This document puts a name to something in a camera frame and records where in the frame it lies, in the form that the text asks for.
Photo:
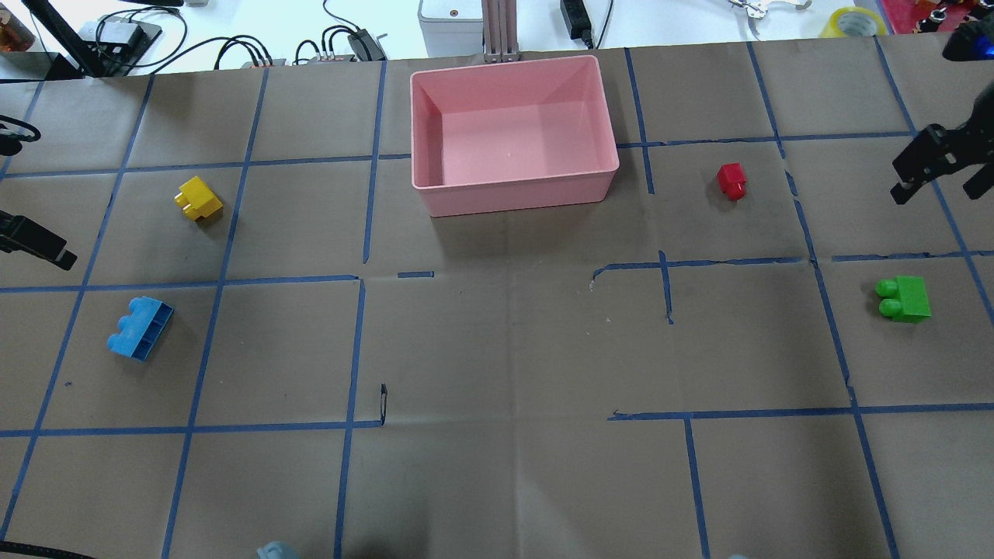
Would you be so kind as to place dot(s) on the white square box device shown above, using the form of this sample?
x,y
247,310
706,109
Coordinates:
x,y
451,28

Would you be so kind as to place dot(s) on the black usb hub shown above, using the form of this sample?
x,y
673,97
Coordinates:
x,y
119,39

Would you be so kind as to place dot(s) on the green two-stud block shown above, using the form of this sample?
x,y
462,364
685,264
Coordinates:
x,y
903,299

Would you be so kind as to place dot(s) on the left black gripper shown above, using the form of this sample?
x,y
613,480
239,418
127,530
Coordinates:
x,y
31,238

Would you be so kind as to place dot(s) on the yellow two-stud block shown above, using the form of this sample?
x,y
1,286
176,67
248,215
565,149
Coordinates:
x,y
197,200

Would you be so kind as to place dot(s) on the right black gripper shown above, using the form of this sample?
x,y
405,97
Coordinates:
x,y
938,152

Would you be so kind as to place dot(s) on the aluminium frame post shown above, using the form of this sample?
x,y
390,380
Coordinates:
x,y
500,31

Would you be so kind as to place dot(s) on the brown paper table cover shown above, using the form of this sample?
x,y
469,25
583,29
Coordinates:
x,y
665,373

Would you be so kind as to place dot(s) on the blue three-stud block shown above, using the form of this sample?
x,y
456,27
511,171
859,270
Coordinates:
x,y
138,332

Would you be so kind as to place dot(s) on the yellow tape roll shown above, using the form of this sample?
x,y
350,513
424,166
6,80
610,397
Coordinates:
x,y
853,21

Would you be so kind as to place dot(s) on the black power adapter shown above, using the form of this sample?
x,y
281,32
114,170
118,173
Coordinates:
x,y
577,20

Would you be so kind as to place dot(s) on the pink plastic box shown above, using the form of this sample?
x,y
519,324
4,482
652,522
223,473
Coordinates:
x,y
511,136

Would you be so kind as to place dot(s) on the red small block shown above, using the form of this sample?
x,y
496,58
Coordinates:
x,y
732,181

